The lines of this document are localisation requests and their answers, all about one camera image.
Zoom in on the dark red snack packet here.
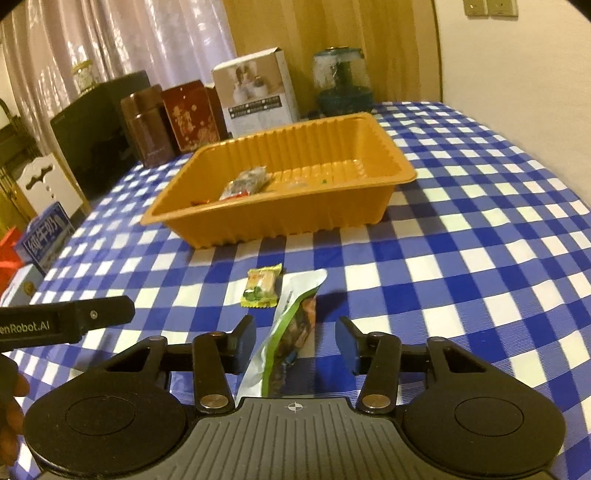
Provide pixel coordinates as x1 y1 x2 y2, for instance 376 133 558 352
219 165 274 202

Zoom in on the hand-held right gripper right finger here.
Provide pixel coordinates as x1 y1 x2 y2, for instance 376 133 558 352
335 316 490 415

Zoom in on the blue checked tablecloth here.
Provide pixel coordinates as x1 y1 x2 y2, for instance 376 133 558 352
0 100 591 480

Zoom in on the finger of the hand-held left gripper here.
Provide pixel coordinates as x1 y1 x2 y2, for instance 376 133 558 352
76 296 136 331

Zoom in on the red bag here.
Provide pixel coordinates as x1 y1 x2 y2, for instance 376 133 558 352
0 226 29 296

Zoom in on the person's left hand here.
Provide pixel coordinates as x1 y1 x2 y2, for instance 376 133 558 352
0 356 31 446

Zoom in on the red printed gift box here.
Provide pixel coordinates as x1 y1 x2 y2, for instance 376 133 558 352
161 79 230 155

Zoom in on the white chair back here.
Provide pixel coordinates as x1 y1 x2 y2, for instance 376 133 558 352
17 154 77 220

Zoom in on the white cardboard box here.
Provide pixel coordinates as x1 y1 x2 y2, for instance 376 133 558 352
211 47 301 138

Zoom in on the white flat box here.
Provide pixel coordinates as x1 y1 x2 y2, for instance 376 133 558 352
0 265 45 306

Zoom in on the yellow and green candy packet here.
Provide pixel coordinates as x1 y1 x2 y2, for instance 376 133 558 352
240 263 283 308

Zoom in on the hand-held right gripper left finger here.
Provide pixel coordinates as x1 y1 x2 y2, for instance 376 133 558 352
99 315 257 415

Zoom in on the small lidded glass jar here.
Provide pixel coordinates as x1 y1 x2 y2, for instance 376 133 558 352
71 59 98 93

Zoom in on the black box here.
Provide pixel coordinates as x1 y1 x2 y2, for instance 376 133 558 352
49 70 153 202

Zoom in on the orange plastic tray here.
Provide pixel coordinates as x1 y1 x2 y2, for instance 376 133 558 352
140 112 418 250

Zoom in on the long green and white packet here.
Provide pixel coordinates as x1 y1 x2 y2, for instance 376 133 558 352
235 270 329 398

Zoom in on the glass jar with teal base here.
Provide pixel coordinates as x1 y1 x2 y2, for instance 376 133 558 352
312 45 375 117

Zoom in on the blue milk carton box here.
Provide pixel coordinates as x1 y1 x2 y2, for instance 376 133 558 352
13 200 75 274

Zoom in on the brown canister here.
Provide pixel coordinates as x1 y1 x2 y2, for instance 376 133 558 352
120 90 179 169

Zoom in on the pale sheer curtain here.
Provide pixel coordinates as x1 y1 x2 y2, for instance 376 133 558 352
0 0 236 153

